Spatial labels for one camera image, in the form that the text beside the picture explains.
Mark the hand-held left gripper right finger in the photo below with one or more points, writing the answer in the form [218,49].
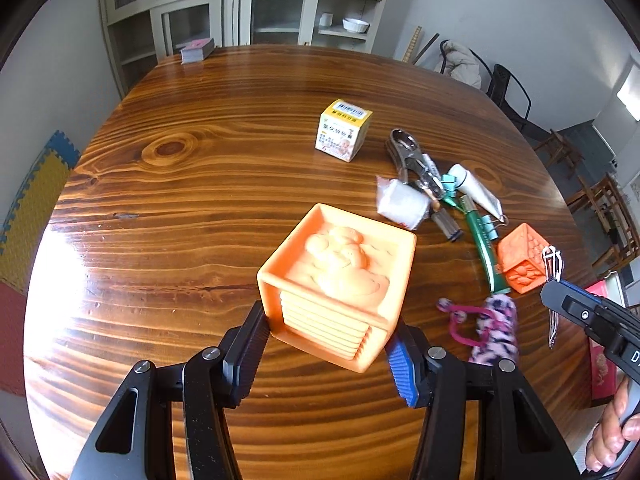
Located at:
[402,370]

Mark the window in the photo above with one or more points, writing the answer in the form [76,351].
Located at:
[631,92]

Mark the pink patterned pouch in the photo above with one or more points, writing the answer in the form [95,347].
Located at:
[495,330]

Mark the small orange plastic cube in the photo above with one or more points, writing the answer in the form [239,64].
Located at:
[522,260]

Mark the person's right hand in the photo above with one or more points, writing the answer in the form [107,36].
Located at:
[602,440]

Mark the pink storage box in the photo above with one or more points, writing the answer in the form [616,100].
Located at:
[602,365]

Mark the silver metal clip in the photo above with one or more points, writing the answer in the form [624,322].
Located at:
[552,260]

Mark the wooden stool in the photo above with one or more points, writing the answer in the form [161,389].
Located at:
[560,152]

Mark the large orange plastic cube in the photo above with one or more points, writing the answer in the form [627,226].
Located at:
[340,270]

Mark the white gauze roll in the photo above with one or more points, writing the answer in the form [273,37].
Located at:
[402,202]

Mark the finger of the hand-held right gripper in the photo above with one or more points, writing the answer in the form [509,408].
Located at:
[555,292]

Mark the wooden side table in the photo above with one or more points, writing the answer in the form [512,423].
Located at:
[607,210]

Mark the yellow white carton box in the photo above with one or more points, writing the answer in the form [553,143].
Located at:
[345,132]

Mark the colourful foam floor mat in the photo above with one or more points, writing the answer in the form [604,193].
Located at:
[30,225]

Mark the metal spring clamp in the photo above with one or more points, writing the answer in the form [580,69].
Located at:
[412,157]

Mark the wooden ruler stick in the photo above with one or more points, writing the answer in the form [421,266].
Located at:
[411,42]

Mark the white glass-door cabinet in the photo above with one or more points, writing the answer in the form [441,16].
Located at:
[235,5]

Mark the teal binder clip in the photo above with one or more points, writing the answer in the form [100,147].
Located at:
[487,230]

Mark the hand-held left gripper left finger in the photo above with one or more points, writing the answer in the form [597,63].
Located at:
[250,355]

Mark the white padded jacket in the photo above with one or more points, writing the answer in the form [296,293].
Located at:
[462,62]

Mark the white tube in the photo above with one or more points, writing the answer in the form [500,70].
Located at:
[477,190]

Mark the white bowl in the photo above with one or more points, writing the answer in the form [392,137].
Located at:
[355,25]

